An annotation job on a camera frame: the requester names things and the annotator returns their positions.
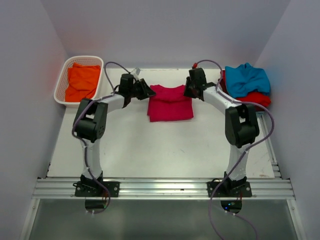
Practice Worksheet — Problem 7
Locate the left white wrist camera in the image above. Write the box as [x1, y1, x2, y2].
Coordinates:
[130, 67, 141, 79]

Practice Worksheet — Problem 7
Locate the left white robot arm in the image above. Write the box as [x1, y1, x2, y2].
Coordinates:
[71, 73, 156, 197]

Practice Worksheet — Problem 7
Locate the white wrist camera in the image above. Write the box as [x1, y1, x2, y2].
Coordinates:
[130, 67, 141, 79]
[192, 62, 198, 69]

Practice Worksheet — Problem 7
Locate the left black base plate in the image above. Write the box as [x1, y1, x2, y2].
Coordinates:
[72, 179, 120, 198]

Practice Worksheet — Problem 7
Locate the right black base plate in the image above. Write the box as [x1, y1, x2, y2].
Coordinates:
[206, 179, 251, 199]

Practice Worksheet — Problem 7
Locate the red folded t shirt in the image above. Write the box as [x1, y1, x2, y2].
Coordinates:
[219, 69, 272, 108]

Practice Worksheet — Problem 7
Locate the crimson pink t shirt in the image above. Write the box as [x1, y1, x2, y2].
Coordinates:
[147, 84, 194, 122]

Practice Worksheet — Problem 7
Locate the orange t shirt in basket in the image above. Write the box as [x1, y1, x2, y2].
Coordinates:
[65, 62, 101, 103]

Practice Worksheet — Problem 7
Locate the maroon folded t shirt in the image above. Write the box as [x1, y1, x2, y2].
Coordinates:
[219, 78, 229, 95]

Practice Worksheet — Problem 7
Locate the aluminium front rail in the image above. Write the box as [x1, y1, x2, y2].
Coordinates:
[32, 177, 295, 200]

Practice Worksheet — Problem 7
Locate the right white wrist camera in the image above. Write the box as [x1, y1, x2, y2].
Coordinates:
[192, 62, 198, 69]

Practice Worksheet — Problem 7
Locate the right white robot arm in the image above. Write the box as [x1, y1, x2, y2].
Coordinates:
[183, 67, 260, 197]

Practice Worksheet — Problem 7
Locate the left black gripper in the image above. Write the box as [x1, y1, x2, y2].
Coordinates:
[128, 78, 155, 100]

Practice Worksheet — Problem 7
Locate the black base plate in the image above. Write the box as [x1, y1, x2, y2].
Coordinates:
[206, 179, 251, 199]
[72, 179, 120, 198]

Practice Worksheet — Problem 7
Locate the white plastic laundry basket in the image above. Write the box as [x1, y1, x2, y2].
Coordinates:
[53, 55, 104, 108]

